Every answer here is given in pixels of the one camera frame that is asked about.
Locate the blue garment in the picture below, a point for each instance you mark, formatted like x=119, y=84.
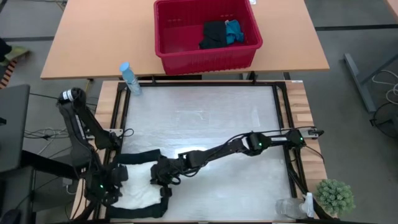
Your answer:
x=234, y=31

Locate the white garment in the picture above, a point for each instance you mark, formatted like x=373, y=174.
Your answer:
x=140, y=186

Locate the dark denim jeans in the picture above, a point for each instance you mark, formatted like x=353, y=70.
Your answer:
x=140, y=155

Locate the black metal table frame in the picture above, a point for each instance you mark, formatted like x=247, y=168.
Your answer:
x=289, y=174

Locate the clear spray bottle white trigger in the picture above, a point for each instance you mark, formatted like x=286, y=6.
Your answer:
x=290, y=208

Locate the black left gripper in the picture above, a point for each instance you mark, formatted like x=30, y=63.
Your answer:
x=118, y=179

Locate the blue air freshener spray bottle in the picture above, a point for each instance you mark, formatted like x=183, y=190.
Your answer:
x=130, y=77

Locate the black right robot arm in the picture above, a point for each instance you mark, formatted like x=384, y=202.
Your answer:
x=248, y=144

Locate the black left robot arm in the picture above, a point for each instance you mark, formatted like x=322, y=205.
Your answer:
x=81, y=140

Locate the person's foot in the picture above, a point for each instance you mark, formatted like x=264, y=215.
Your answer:
x=4, y=49

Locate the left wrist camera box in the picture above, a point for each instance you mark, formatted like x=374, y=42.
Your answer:
x=99, y=187

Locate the white power adapter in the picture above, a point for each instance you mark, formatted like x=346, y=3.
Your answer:
x=67, y=182

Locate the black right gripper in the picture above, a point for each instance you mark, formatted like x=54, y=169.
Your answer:
x=168, y=169

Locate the dark navy garment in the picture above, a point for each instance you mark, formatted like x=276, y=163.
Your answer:
x=213, y=35

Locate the orange wooden desk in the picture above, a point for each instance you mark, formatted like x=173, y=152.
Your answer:
x=393, y=6
x=93, y=37

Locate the black side desk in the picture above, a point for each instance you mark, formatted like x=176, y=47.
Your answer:
x=46, y=165

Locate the red plastic laundry bin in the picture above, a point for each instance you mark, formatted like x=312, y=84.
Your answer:
x=177, y=37

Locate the green flat board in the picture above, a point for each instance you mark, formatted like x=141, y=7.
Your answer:
x=18, y=53

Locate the grey metal desk leg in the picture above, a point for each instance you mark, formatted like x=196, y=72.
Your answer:
x=357, y=81

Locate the black computer mouse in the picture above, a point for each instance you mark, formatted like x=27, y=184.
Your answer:
x=11, y=216

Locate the small green potted plant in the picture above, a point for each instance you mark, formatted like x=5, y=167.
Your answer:
x=335, y=196

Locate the white paper sheet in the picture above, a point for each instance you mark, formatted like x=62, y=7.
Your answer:
x=252, y=1

